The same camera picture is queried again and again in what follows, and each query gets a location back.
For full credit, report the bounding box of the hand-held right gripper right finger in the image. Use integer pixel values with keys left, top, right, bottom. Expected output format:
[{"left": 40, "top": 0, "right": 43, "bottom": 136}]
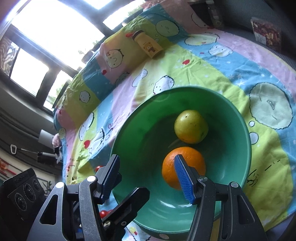
[{"left": 174, "top": 154, "right": 269, "bottom": 241}]

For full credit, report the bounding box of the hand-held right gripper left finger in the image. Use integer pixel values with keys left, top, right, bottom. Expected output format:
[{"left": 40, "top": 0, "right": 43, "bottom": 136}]
[{"left": 29, "top": 154, "right": 122, "bottom": 241}]

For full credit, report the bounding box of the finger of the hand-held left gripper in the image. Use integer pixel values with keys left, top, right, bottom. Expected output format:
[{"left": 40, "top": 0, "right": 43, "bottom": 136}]
[{"left": 101, "top": 187, "right": 151, "bottom": 241}]

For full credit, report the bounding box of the orange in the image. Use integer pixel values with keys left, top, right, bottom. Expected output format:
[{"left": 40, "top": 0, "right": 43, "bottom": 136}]
[{"left": 162, "top": 146, "right": 206, "bottom": 191}]

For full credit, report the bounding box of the green plastic bowl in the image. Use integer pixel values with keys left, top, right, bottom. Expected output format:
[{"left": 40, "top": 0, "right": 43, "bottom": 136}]
[{"left": 110, "top": 87, "right": 252, "bottom": 235}]

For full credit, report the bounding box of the pale yellow-green citrus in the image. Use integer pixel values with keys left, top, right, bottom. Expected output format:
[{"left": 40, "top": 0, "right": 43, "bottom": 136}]
[{"left": 174, "top": 110, "right": 209, "bottom": 144}]

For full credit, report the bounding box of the black stick vacuum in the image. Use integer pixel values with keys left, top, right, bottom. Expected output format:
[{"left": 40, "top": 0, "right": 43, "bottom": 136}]
[{"left": 9, "top": 144, "right": 63, "bottom": 165}]

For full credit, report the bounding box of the white lampshade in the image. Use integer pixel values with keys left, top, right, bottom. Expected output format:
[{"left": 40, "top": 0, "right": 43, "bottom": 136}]
[{"left": 37, "top": 130, "right": 55, "bottom": 146}]

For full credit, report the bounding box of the pink cloth bundle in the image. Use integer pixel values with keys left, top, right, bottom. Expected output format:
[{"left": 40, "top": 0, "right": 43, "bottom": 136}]
[{"left": 52, "top": 134, "right": 62, "bottom": 149}]

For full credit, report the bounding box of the grey curtain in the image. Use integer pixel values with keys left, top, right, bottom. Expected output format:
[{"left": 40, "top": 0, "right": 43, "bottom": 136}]
[{"left": 0, "top": 81, "right": 56, "bottom": 160}]

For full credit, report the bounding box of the cartoon printed bedsheet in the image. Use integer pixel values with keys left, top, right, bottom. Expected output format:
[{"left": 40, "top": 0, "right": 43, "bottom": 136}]
[{"left": 52, "top": 0, "right": 296, "bottom": 241}]

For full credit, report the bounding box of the yellow cartoon bottle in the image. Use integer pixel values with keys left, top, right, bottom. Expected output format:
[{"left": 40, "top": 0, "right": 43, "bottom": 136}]
[{"left": 132, "top": 30, "right": 163, "bottom": 59}]

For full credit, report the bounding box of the dark framed window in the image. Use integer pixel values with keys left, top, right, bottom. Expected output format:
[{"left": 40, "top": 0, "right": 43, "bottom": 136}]
[{"left": 0, "top": 0, "right": 144, "bottom": 112}]

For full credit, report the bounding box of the clear box of dried fruit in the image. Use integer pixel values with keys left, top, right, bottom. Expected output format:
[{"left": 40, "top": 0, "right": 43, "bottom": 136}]
[{"left": 250, "top": 17, "right": 282, "bottom": 50}]

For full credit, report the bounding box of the dark glass bottle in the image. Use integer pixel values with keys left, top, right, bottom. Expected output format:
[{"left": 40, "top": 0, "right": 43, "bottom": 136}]
[{"left": 206, "top": 0, "right": 223, "bottom": 27}]

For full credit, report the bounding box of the grey-green sofa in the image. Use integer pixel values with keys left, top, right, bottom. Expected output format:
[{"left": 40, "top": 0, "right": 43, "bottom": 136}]
[{"left": 185, "top": 0, "right": 296, "bottom": 77}]

